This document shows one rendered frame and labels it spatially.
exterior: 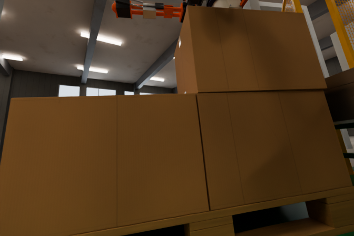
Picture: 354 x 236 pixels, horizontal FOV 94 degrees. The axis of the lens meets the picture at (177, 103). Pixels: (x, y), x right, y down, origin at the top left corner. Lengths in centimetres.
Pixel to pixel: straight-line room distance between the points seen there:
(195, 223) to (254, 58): 66
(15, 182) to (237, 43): 89
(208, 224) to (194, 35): 68
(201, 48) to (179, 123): 32
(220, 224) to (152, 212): 22
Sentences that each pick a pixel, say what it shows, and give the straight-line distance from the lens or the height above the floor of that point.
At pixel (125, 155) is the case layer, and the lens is 58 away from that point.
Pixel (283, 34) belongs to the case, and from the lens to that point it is 97.
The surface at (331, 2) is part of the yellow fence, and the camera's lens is 277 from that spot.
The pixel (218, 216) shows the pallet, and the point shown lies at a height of 13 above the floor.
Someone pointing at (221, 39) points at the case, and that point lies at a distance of 78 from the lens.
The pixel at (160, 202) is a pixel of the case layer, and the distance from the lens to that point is 60.
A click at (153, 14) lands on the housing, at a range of 102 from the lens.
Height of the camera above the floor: 36
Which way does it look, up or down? 14 degrees up
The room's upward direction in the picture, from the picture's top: 5 degrees counter-clockwise
